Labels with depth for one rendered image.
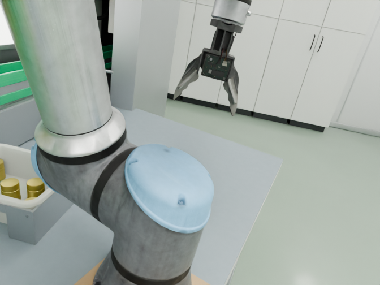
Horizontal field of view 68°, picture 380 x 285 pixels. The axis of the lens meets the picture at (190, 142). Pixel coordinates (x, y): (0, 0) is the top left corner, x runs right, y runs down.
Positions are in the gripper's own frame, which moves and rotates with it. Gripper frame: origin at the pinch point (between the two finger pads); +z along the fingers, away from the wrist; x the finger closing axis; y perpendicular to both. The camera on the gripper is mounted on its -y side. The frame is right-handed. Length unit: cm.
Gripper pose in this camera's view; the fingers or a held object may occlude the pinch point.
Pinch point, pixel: (203, 107)
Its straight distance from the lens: 71.2
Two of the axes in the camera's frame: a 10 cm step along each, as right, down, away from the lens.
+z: -2.5, 9.0, 3.6
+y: -1.0, 3.4, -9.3
